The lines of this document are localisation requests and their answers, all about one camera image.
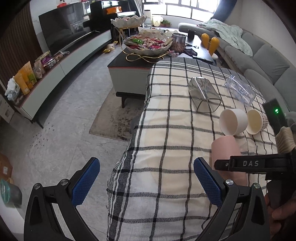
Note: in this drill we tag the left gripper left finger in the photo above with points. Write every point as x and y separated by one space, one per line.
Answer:
41 222

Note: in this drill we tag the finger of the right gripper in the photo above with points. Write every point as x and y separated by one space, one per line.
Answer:
257 163

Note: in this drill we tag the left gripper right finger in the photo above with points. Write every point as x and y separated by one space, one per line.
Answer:
241 210

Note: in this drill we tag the brown checkered paper cup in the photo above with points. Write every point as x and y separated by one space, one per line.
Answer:
256 122

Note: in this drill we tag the pink plastic cup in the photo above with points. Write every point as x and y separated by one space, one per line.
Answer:
222 149

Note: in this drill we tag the white paper cup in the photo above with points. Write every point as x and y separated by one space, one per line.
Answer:
233 121

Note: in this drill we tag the clear plastic cup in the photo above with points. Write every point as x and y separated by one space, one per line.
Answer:
240 90

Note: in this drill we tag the clear glass cup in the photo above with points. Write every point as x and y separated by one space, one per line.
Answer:
203 94

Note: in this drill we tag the person's right hand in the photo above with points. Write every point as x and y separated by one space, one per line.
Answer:
281 213

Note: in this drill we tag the grey sectional sofa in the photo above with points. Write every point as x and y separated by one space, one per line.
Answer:
268 70

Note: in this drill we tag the checkered tablecloth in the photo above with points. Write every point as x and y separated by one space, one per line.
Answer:
153 192

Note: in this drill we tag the beige floor rug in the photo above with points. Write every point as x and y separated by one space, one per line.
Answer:
114 121

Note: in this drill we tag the yellow rabbit ear stool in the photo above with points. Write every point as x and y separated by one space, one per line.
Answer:
210 44

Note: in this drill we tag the white tv cabinet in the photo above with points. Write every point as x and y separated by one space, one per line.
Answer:
30 104

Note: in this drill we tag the light green blanket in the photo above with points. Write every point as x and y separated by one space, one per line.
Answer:
232 34

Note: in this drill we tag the white crumpled cloth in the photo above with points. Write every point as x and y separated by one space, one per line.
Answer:
12 90

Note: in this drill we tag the orange snack bag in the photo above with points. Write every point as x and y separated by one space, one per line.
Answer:
25 78

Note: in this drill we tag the jar of nuts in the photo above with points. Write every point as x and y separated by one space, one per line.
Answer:
179 42

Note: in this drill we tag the blue window curtain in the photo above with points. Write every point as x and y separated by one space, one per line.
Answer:
224 10

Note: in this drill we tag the two-tier snack bowl stand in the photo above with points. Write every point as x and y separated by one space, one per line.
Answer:
141 43

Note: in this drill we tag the black coffee table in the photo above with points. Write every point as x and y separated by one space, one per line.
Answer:
129 74

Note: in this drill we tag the potted green plant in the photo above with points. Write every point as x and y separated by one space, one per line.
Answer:
165 24

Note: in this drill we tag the white air purifier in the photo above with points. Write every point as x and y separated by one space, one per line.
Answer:
148 18

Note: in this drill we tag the black flat television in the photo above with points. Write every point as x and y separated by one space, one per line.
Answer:
63 26

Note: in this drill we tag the black piano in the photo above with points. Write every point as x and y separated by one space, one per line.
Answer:
103 12

